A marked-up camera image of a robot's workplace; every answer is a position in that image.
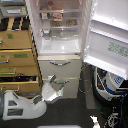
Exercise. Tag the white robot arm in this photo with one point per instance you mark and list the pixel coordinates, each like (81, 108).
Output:
(13, 106)

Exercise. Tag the wooden drawer cabinet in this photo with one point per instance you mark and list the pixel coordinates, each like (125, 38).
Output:
(19, 68)

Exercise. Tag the white fridge body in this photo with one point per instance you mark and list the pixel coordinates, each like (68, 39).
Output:
(59, 26)

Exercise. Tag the white blue robot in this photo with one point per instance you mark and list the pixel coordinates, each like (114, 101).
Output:
(109, 88)

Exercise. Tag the white fridge door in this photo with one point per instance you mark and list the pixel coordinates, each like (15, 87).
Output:
(106, 45)

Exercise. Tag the grey device on cabinet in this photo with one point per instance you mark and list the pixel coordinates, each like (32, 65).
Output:
(14, 11)

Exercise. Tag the upper fridge drawer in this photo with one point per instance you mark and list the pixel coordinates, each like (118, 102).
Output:
(62, 66)

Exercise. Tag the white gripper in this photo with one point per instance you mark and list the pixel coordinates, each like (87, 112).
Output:
(48, 93)

